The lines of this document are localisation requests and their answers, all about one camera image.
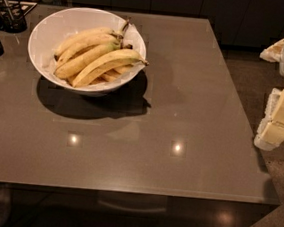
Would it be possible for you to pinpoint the yellow banana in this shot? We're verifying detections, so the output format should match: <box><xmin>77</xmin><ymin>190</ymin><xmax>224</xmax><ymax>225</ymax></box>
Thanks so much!
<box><xmin>54</xmin><ymin>33</ymin><xmax>120</xmax><ymax>66</ymax></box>
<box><xmin>54</xmin><ymin>42</ymin><xmax>120</xmax><ymax>79</ymax></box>
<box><xmin>72</xmin><ymin>49</ymin><xmax>149</xmax><ymax>88</ymax></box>
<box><xmin>53</xmin><ymin>11</ymin><xmax>131</xmax><ymax>67</ymax></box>

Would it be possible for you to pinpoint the lower partly hidden banana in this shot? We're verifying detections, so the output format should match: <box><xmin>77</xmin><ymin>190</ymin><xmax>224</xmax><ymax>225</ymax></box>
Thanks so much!
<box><xmin>92</xmin><ymin>64</ymin><xmax>132</xmax><ymax>85</ymax></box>

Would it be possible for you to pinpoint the white ceramic bowl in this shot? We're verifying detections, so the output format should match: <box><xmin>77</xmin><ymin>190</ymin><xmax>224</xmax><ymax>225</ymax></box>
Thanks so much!
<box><xmin>28</xmin><ymin>7</ymin><xmax>144</xmax><ymax>97</ymax></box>

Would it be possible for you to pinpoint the black wire pen holder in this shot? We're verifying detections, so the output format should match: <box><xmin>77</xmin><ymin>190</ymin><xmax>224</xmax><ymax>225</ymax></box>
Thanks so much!
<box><xmin>0</xmin><ymin>0</ymin><xmax>27</xmax><ymax>33</ymax></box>

